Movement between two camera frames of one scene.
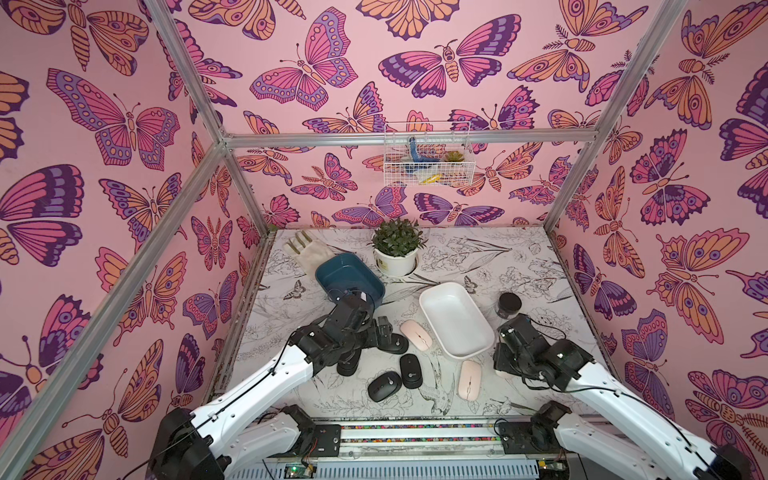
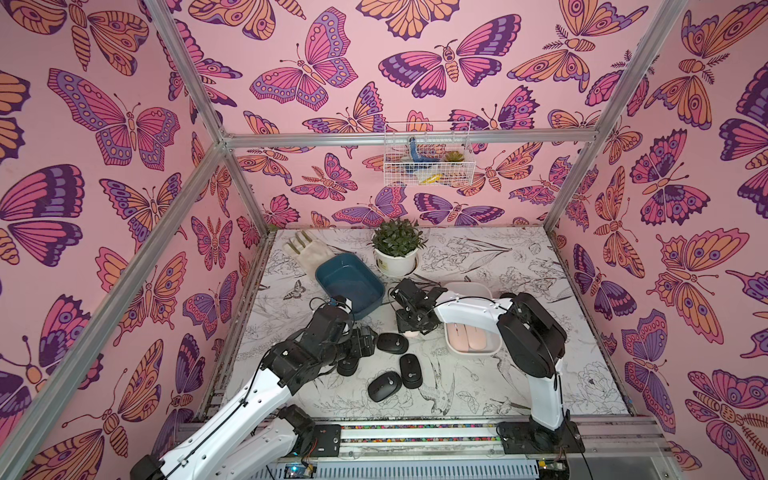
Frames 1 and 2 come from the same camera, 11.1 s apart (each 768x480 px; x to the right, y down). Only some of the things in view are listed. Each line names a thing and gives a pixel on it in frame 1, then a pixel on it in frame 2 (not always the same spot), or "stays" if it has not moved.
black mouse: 398,345 stays
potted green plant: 396,243 stays
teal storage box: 348,271 stays
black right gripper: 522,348 to 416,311
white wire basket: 428,155 stays
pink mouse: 469,384 to 477,337
